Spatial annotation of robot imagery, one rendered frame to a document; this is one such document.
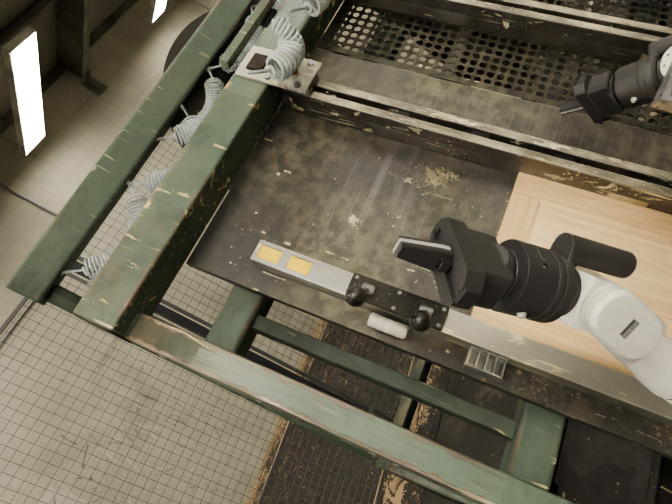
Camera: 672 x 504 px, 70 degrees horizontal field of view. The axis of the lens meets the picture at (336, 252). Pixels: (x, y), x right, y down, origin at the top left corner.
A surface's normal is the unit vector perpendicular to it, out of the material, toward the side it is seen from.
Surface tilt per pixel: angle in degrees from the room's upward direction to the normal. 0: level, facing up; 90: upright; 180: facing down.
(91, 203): 90
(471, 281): 89
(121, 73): 90
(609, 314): 94
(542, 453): 59
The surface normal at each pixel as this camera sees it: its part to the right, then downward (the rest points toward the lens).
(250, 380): -0.09, -0.43
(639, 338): 0.18, 0.32
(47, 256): 0.39, -0.20
